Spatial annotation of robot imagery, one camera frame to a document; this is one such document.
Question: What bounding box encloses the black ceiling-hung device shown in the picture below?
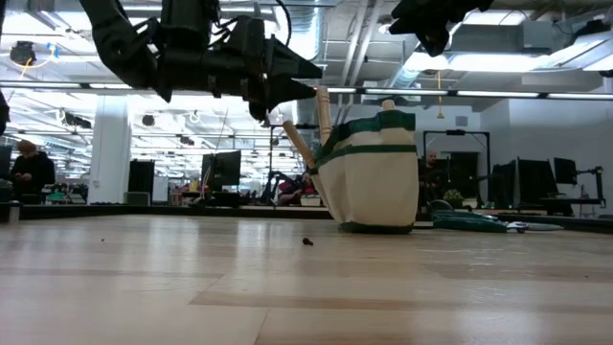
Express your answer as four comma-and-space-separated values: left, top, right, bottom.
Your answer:
9, 40, 38, 67

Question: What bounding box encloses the black monitor on arm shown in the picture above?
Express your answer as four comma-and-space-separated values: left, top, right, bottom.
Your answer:
554, 156, 607, 208

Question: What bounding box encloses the hand fork wooden handle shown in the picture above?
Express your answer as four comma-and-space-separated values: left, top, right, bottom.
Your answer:
281, 119, 320, 172

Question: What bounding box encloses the black curved handle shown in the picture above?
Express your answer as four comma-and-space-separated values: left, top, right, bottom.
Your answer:
427, 198, 455, 216

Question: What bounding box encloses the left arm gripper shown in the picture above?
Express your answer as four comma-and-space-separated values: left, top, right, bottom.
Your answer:
157, 36, 324, 122

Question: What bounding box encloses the silver garden tool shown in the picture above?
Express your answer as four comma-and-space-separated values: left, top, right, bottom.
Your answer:
506, 219, 565, 235

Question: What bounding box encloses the white pillar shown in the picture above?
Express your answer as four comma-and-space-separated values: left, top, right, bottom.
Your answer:
87, 95, 133, 206

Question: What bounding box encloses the black desk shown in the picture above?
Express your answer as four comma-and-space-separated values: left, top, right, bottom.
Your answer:
540, 195, 607, 217

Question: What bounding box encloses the small whiteboard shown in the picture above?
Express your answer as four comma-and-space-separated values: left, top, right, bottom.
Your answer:
151, 175, 170, 203

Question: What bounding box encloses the black frame stand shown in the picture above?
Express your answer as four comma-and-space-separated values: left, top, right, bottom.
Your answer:
421, 128, 492, 212

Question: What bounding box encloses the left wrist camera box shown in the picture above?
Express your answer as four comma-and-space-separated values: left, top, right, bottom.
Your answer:
233, 15, 268, 63

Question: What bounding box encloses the black cabinet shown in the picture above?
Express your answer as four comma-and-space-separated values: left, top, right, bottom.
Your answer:
127, 159, 156, 206

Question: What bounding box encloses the person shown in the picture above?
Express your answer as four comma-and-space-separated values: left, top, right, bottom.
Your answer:
276, 171, 318, 208
9, 139, 57, 206
418, 149, 449, 212

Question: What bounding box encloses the small potted plant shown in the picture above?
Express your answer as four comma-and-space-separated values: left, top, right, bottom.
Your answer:
443, 187, 465, 210

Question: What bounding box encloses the narrow trowel wooden handle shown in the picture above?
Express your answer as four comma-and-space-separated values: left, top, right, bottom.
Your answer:
314, 85, 333, 147

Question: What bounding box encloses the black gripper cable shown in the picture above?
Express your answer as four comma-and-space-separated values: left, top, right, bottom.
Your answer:
210, 0, 294, 49

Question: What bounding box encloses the silver ventilation duct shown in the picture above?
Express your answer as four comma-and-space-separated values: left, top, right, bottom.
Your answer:
382, 33, 461, 90
282, 0, 331, 87

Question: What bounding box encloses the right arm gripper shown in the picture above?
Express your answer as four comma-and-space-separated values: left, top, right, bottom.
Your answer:
388, 0, 494, 58

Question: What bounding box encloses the black monitor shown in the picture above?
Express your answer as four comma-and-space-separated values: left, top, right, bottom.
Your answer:
488, 161, 518, 210
516, 157, 559, 207
200, 149, 243, 194

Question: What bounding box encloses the yellow hanging cord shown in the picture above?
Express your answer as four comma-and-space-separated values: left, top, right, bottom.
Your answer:
434, 70, 444, 121

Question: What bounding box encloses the cream green-trimmed gardening bag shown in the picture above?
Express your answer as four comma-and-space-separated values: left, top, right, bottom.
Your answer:
308, 108, 420, 235

